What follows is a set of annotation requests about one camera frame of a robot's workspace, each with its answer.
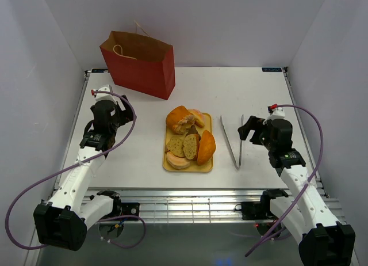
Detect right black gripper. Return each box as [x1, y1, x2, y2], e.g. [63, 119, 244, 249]
[237, 116, 275, 151]

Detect metal tongs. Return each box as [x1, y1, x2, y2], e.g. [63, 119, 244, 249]
[220, 116, 243, 170]

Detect orange oval bread loaf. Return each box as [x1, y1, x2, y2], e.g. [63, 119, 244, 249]
[197, 130, 216, 165]

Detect sugared pink doughnut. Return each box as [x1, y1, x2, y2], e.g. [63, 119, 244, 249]
[189, 109, 205, 128]

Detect chocolate dipped bread cone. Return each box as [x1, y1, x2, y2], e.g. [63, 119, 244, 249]
[186, 125, 200, 136]

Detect round crusty bread roll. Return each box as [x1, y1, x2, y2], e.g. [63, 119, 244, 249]
[166, 105, 195, 135]

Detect pale orange croissant bread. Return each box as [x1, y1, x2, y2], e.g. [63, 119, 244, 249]
[166, 151, 191, 170]

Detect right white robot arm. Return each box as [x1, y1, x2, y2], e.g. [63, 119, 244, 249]
[238, 116, 355, 265]

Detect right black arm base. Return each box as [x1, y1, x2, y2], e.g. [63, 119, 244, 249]
[234, 189, 289, 220]

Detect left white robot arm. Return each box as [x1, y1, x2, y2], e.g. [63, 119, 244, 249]
[33, 88, 135, 251]

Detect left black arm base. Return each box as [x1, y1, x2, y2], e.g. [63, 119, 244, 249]
[97, 190, 140, 219]

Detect seeded bread slice right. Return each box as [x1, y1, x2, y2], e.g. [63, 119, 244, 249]
[183, 134, 200, 161]

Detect seeded bread slice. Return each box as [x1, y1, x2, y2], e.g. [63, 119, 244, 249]
[165, 136, 185, 158]
[183, 134, 200, 161]

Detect red paper bag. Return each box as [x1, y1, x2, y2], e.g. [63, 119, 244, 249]
[99, 30, 175, 100]

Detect seeded bread slice left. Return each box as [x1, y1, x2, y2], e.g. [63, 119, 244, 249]
[165, 136, 185, 158]

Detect yellow plastic tray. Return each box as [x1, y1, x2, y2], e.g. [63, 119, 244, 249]
[163, 112, 213, 173]

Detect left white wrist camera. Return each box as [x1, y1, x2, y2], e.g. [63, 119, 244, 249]
[91, 85, 117, 104]

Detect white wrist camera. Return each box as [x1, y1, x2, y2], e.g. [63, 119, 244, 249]
[267, 104, 285, 120]
[91, 85, 117, 104]

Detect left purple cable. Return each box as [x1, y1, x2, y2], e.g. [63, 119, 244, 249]
[5, 89, 147, 250]

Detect purple cable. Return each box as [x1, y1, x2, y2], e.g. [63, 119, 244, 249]
[5, 89, 147, 250]
[244, 104, 324, 257]

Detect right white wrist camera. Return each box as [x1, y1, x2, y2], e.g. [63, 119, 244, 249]
[267, 104, 285, 120]

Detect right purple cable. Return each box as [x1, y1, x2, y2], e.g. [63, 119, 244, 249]
[244, 104, 324, 257]

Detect aluminium table frame rail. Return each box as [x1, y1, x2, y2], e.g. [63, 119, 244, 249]
[43, 188, 346, 225]

